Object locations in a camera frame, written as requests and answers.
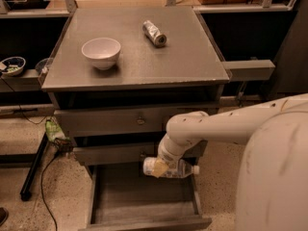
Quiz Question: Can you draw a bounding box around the green snack bag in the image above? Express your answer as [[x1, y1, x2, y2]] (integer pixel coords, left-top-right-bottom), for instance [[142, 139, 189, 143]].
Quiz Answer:
[[45, 119, 70, 145]]

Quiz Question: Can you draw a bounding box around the white ceramic bowl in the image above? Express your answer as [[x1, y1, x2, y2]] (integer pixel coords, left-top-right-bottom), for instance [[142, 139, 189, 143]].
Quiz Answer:
[[81, 38, 121, 70]]

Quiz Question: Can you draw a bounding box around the small glass bowl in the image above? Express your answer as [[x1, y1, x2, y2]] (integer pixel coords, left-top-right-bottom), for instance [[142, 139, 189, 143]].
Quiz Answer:
[[35, 58, 53, 74]]

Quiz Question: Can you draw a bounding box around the blue patterned bowl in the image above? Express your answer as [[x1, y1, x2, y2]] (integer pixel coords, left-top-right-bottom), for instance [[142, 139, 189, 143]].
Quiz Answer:
[[0, 57, 26, 76]]

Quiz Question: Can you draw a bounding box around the middle grey drawer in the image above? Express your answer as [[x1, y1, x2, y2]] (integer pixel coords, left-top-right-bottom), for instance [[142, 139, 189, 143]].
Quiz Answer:
[[72, 138, 209, 167]]

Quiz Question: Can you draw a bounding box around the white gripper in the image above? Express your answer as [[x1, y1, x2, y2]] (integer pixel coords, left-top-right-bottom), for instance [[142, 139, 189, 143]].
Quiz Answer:
[[151, 134, 190, 178]]

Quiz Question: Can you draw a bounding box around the grey side shelf beam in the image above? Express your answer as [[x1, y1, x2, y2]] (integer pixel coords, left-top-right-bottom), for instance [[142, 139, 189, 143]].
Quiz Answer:
[[222, 60, 275, 82]]

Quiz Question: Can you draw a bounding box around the top grey drawer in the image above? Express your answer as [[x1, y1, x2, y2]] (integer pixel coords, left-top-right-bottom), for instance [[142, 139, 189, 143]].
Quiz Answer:
[[55, 103, 218, 137]]

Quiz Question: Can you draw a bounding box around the grey wooden drawer cabinet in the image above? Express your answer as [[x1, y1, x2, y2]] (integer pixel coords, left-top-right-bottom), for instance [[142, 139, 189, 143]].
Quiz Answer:
[[40, 6, 232, 231]]

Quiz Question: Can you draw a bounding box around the black metal table leg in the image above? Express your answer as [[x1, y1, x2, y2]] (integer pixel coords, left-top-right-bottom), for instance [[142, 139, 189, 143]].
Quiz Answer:
[[20, 134, 48, 201]]

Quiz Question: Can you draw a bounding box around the silver metal can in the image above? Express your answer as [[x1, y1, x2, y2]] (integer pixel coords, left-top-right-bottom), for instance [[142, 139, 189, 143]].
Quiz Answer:
[[142, 20, 167, 47]]

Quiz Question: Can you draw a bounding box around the bottom grey open drawer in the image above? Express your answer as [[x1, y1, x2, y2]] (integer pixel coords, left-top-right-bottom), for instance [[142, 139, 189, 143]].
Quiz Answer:
[[80, 163, 212, 231]]

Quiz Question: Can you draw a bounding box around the dark shoe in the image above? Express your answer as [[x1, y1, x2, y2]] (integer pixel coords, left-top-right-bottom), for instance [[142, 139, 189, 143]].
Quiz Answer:
[[0, 207, 9, 226]]

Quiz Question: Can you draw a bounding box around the grey left low shelf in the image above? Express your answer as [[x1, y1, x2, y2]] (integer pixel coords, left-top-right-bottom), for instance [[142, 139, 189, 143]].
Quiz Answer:
[[0, 69, 40, 92]]

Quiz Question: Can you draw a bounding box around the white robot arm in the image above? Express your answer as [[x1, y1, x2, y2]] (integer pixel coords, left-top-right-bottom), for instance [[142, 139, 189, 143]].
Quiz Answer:
[[152, 93, 308, 231]]

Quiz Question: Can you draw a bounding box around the black floor cable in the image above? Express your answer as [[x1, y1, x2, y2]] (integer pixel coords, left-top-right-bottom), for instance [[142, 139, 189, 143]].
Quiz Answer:
[[39, 149, 62, 231]]

